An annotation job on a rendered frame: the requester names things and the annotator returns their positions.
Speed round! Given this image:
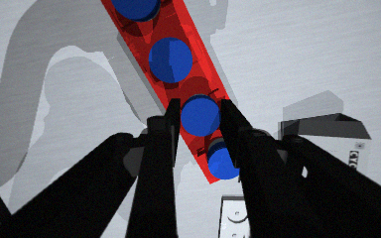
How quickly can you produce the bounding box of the grey key housing with blue and green buttons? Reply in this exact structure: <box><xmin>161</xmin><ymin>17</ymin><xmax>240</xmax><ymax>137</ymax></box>
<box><xmin>281</xmin><ymin>113</ymin><xmax>372</xmax><ymax>175</ymax></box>

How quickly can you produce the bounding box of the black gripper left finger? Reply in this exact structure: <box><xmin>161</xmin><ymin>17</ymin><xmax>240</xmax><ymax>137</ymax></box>
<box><xmin>0</xmin><ymin>98</ymin><xmax>181</xmax><ymax>238</ymax></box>

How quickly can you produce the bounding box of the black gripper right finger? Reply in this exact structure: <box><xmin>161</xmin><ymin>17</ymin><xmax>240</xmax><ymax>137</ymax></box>
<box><xmin>219</xmin><ymin>99</ymin><xmax>381</xmax><ymax>238</ymax></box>

